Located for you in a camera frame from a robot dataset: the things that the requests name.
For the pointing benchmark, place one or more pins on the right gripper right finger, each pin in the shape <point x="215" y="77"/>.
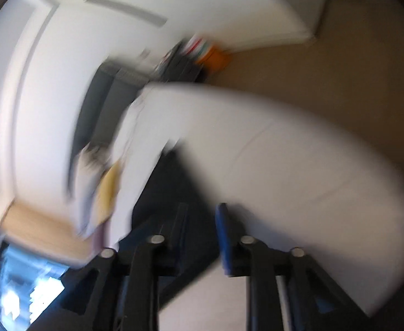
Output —
<point x="285" y="290"/>

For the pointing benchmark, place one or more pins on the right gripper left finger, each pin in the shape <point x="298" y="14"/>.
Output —
<point x="115" y="290"/>

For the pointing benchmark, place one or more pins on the black denim pants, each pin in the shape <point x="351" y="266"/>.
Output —
<point x="171" y="199"/>

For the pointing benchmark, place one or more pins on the beige curtain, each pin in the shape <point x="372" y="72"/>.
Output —
<point x="45" y="235"/>

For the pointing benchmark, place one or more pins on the yellow cushion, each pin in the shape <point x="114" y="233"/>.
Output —
<point x="106" y="193"/>

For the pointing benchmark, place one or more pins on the white folded duvet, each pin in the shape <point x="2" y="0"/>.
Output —
<point x="89" y="166"/>

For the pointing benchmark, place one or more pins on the grey headboard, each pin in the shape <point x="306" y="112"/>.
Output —
<point x="112" y="89"/>

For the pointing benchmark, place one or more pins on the dark nightstand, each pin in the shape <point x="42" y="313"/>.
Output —
<point x="177" y="67"/>

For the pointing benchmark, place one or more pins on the white wardrobe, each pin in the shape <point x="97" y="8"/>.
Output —
<point x="64" y="41"/>

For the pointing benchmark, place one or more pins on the window with black frame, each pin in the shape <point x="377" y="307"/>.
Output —
<point x="28" y="284"/>

